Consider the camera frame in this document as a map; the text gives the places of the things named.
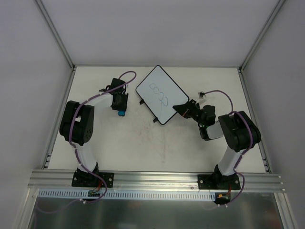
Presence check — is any blue whiteboard eraser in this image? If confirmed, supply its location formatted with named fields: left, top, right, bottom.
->
left=118, top=110, right=126, bottom=117

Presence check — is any small black-framed whiteboard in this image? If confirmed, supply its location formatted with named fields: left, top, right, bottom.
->
left=135, top=65, right=190, bottom=125

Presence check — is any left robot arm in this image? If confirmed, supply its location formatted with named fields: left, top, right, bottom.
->
left=59, top=78, right=129, bottom=186

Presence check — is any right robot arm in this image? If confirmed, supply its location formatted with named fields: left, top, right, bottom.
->
left=173, top=100, right=261, bottom=190

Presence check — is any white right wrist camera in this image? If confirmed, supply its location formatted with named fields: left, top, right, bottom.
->
left=196, top=91, right=206, bottom=104

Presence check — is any whiteboard wire stand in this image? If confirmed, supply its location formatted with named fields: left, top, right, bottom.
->
left=139, top=99, right=159, bottom=123

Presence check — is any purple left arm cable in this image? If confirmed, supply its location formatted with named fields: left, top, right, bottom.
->
left=35, top=71, right=137, bottom=214

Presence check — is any right aluminium frame post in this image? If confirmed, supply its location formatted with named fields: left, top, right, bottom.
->
left=238, top=0, right=286, bottom=72

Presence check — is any aluminium frame post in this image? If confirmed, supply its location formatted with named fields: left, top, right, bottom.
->
left=238, top=0, right=286, bottom=72
left=34, top=0, right=75, bottom=70

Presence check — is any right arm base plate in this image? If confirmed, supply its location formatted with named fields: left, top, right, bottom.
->
left=197, top=173, right=241, bottom=190

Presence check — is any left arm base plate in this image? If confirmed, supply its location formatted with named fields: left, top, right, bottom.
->
left=71, top=170, right=114, bottom=188

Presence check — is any white slotted cable duct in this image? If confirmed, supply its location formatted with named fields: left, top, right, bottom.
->
left=38, top=188, right=216, bottom=202

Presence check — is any aluminium mounting rail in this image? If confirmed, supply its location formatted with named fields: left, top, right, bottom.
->
left=28, top=169, right=286, bottom=193

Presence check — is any left aluminium frame post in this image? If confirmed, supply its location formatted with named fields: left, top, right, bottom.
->
left=34, top=0, right=75, bottom=70

